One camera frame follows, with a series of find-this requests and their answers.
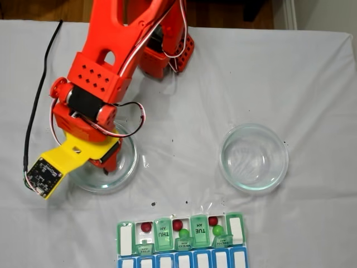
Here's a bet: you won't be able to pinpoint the clear glass bowl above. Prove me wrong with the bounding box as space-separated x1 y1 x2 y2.
219 123 290 193
66 121 139 193

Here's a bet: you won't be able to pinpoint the black camera cable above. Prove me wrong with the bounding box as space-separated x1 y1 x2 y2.
22 19 64 175

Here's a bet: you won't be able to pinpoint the thin servo wire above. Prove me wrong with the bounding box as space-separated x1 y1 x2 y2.
50 102 147 146

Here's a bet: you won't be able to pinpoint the black wooden cabinet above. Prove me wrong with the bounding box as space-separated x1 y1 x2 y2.
184 0 267 22

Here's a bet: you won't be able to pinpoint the white baseboard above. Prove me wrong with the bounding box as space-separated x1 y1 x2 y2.
283 0 298 30

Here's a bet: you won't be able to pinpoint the white weekly pill organizer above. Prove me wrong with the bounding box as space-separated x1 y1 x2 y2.
115 212 249 268

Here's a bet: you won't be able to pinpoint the servo wires along arm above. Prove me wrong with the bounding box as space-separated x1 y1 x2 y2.
119 0 193 75

